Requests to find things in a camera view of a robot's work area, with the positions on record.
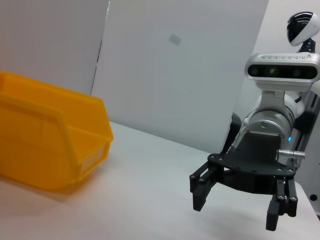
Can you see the small grey wall label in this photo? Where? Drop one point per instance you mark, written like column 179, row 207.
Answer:
column 175, row 39

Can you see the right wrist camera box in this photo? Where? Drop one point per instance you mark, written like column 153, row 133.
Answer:
column 282, row 71

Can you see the black white robot head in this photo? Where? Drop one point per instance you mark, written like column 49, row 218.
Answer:
column 300, row 27

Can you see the yellow plastic bin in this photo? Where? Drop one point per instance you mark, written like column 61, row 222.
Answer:
column 37, row 130

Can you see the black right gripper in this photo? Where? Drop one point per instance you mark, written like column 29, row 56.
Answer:
column 255, row 170

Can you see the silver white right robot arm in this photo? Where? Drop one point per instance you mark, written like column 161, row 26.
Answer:
column 270, row 120

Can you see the grey robot torso column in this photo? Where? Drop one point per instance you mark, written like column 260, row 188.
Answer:
column 312, row 175

